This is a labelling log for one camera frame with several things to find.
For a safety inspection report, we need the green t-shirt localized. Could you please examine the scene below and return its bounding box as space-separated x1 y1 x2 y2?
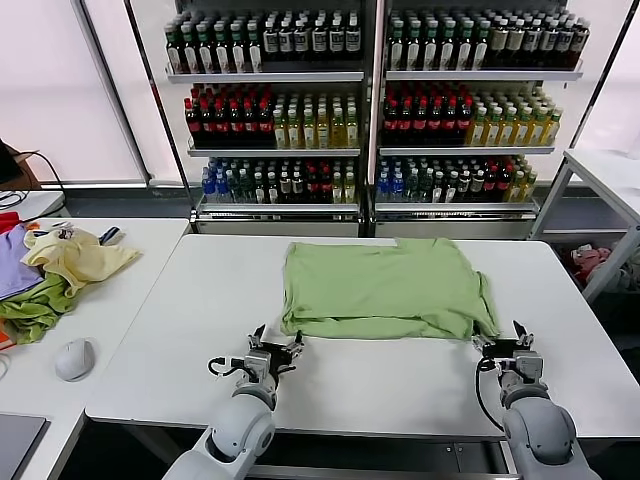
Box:
278 237 501 342

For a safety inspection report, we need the yellow juice bottle white label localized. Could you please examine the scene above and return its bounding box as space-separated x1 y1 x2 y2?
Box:
529 109 545 148
302 108 318 150
485 109 501 148
287 108 303 150
500 109 516 148
514 109 530 148
346 108 362 150
470 109 486 148
273 108 289 150
332 108 348 150
317 108 333 150
543 109 559 148

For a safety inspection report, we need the grey drinks shelf unit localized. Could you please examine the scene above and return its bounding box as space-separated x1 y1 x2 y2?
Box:
373 0 591 242
163 0 375 239

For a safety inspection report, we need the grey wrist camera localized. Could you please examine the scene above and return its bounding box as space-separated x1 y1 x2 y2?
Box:
499 349 547 387
242 349 275 385

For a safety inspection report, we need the pale yellow garment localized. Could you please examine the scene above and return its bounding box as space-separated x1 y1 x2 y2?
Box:
22 227 144 299

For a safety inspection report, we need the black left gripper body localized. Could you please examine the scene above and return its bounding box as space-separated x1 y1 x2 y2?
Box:
255 342 302 377

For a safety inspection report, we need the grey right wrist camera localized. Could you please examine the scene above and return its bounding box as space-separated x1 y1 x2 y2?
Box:
499 349 547 387

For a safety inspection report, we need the grey laptop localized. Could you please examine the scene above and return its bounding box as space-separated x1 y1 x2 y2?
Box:
0 413 52 480

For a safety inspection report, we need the grey white cloth pile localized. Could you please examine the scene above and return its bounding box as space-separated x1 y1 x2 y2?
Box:
614 249 640 291

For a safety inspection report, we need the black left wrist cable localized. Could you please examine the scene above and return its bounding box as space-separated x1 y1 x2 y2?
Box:
208 354 249 380

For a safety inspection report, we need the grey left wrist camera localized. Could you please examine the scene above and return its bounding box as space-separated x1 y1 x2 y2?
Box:
242 349 275 385

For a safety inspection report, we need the pink plush toy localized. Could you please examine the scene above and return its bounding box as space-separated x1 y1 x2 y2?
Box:
569 243 616 281

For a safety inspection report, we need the green cap brown drink bottle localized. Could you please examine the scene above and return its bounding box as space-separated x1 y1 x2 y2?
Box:
229 25 246 75
196 25 213 75
181 25 198 75
213 25 230 75
247 25 264 75
166 25 183 75

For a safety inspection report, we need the black slanted pole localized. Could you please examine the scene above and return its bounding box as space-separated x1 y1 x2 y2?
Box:
564 9 640 151
123 0 197 222

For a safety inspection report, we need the green cap white label bottle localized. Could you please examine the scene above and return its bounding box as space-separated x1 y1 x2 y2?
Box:
389 24 406 72
422 24 439 72
473 24 490 72
440 24 457 72
456 24 473 72
405 24 422 72

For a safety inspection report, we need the white computer mouse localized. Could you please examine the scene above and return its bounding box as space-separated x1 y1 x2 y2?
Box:
53 338 96 384

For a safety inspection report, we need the lime green garment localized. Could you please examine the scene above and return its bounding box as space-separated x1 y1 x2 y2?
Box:
0 273 76 346

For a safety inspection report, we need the grey metal shelf board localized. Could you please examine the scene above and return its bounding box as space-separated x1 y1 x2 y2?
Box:
375 201 541 221

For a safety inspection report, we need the black monitor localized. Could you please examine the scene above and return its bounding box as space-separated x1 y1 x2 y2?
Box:
0 138 24 185

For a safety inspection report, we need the white side table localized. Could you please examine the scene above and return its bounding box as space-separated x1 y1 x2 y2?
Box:
528 148 640 304

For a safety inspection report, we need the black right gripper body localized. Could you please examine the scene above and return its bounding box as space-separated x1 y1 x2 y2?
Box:
482 338 532 359

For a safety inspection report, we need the purple garment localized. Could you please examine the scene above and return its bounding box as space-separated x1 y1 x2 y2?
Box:
0 223 46 302

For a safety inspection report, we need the white cap beige label bottle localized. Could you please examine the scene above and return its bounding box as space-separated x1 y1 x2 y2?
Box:
490 22 507 70
506 22 523 70
571 22 588 70
556 22 573 70
523 22 540 70
540 22 557 70

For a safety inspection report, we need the white cap dark drink bottle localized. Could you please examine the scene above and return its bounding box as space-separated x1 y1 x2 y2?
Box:
345 20 362 63
263 20 280 63
328 20 345 63
294 20 311 63
278 20 295 63
312 20 329 63

